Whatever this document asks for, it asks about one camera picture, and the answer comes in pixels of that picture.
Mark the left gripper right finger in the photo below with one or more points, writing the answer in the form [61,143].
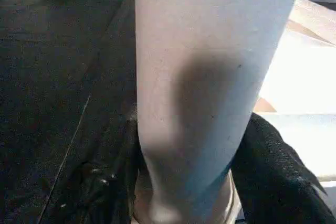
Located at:
[275,182]

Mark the white leg with black mark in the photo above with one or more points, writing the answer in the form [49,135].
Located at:
[197,51]

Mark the white plastic table top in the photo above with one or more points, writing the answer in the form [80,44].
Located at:
[302,77]

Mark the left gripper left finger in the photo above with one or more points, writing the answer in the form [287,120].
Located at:
[99,195]

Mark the black work mat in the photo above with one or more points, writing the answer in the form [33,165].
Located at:
[52,77]

